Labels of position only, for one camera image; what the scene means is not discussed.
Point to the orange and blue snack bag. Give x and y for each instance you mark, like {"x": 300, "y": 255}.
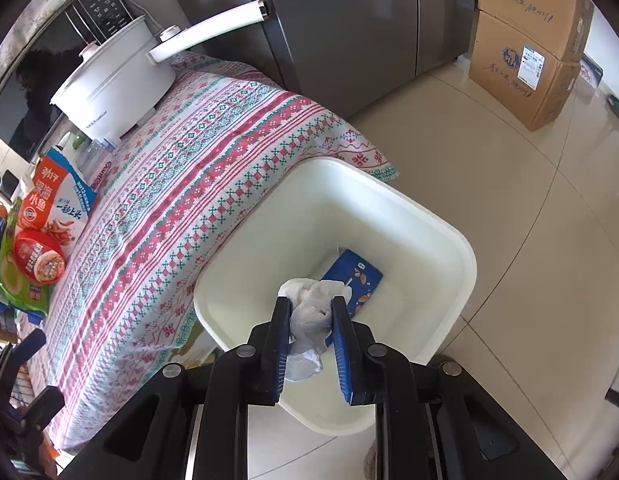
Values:
{"x": 49, "y": 200}

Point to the grey refrigerator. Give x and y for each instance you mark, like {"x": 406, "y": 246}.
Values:
{"x": 339, "y": 25}

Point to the red round noodle bowl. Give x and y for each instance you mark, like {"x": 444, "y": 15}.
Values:
{"x": 39, "y": 257}

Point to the dark printed box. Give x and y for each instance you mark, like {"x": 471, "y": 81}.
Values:
{"x": 592, "y": 72}

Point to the cardboard box with white label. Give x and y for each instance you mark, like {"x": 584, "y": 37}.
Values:
{"x": 509, "y": 85}

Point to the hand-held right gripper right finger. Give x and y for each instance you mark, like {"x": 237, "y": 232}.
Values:
{"x": 342, "y": 355}

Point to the white electric pot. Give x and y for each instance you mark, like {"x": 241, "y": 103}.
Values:
{"x": 114, "y": 90}

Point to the white tissue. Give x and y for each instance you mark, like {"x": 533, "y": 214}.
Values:
{"x": 309, "y": 320}

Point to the patterned knit-print tablecloth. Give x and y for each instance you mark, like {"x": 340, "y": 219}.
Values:
{"x": 189, "y": 160}

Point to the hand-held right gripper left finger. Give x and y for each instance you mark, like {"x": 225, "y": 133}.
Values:
{"x": 282, "y": 350}

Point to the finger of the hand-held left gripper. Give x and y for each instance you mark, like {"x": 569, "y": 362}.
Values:
{"x": 47, "y": 405}
{"x": 29, "y": 345}

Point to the green snack packet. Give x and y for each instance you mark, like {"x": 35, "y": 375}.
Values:
{"x": 14, "y": 282}

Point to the white plastic bin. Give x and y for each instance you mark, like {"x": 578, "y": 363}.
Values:
{"x": 379, "y": 210}

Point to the floral cloth cover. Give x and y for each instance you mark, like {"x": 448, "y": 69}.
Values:
{"x": 39, "y": 5}

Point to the blue snack packet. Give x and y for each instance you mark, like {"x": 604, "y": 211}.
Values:
{"x": 354, "y": 275}

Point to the black microwave oven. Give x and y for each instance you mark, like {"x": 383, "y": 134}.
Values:
{"x": 19, "y": 110}

